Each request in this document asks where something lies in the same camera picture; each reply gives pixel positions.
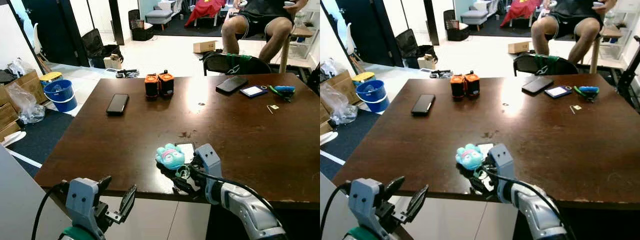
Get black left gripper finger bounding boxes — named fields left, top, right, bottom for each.
left=407, top=184, right=430, bottom=223
left=381, top=175, right=406, bottom=198
left=96, top=175, right=113, bottom=197
left=119, top=184, right=138, bottom=218

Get teal plush keychain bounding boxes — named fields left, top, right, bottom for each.
left=455, top=143, right=493, bottom=180
left=155, top=143, right=193, bottom=180

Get dark brown wooden table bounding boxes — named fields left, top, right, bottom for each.
left=332, top=75, right=640, bottom=211
left=34, top=74, right=321, bottom=203

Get dark blue floor mat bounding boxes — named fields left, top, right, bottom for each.
left=4, top=107, right=76, bottom=178
left=320, top=109, right=388, bottom=181

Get orange black cylindrical device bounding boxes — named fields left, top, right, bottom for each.
left=463, top=71, right=481, bottom=98
left=158, top=70, right=175, bottom=98
left=144, top=73, right=160, bottom=99
left=449, top=74, right=466, bottom=99

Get black smartphone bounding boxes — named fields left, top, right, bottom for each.
left=411, top=94, right=436, bottom=117
left=106, top=93, right=130, bottom=116

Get white slipper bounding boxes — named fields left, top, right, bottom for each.
left=320, top=131, right=340, bottom=147
left=0, top=131, right=27, bottom=148

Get blue plastic bucket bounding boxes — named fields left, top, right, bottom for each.
left=43, top=79, right=79, bottom=113
left=355, top=80, right=391, bottom=114

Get blue framed white card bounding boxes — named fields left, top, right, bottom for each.
left=544, top=85, right=573, bottom=99
left=239, top=85, right=269, bottom=99

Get flat cardboard box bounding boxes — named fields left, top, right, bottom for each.
left=320, top=102, right=333, bottom=136
left=0, top=102, right=22, bottom=143

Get large clear plastic bag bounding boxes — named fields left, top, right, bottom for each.
left=5, top=81, right=46, bottom=125
left=320, top=82, right=358, bottom=126

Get black office chair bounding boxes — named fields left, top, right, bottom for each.
left=512, top=52, right=581, bottom=77
left=202, top=51, right=273, bottom=77

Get yellow round lid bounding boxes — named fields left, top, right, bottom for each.
left=39, top=71, right=64, bottom=87
left=351, top=71, right=376, bottom=86

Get large cardboard box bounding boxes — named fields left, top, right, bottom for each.
left=322, top=70, right=358, bottom=101
left=0, top=70, right=45, bottom=106

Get small clear plastic bag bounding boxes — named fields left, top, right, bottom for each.
left=7, top=57, right=36, bottom=78
left=322, top=57, right=346, bottom=78

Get black tripod stand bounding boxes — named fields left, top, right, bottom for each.
left=616, top=35, right=640, bottom=108
left=306, top=62, right=321, bottom=96

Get black storage basket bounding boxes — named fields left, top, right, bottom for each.
left=128, top=9, right=155, bottom=42
left=443, top=9, right=470, bottom=42

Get wooden stool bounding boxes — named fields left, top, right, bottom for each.
left=278, top=25, right=313, bottom=75
left=590, top=25, right=623, bottom=75

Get black bag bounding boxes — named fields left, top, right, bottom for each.
left=395, top=28, right=438, bottom=69
left=81, top=28, right=123, bottom=68

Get grey ottoman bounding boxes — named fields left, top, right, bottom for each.
left=460, top=5, right=488, bottom=31
left=145, top=5, right=173, bottom=31

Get white chair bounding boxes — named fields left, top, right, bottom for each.
left=31, top=22, right=46, bottom=58
left=344, top=22, right=358, bottom=57

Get red cloth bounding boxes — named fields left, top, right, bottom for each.
left=500, top=0, right=542, bottom=27
left=184, top=0, right=227, bottom=27

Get seated person black shorts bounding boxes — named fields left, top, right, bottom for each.
left=530, top=0, right=620, bottom=65
left=220, top=0, right=310, bottom=65

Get dark blue door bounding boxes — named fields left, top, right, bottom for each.
left=20, top=0, right=81, bottom=68
left=330, top=0, right=396, bottom=68

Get clear plastic drawer unit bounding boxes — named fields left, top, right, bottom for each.
left=287, top=10, right=321, bottom=61
left=597, top=10, right=640, bottom=61

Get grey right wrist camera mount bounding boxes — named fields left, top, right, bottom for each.
left=487, top=143, right=516, bottom=186
left=194, top=143, right=222, bottom=187

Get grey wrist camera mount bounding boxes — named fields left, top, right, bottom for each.
left=487, top=143, right=516, bottom=186
left=347, top=177, right=382, bottom=228
left=65, top=177, right=99, bottom=227
left=194, top=143, right=222, bottom=187

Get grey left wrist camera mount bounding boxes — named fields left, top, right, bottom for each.
left=65, top=177, right=99, bottom=227
left=347, top=177, right=382, bottom=228

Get blue green handled pliers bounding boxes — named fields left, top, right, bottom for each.
left=269, top=84, right=296, bottom=103
left=573, top=85, right=600, bottom=103

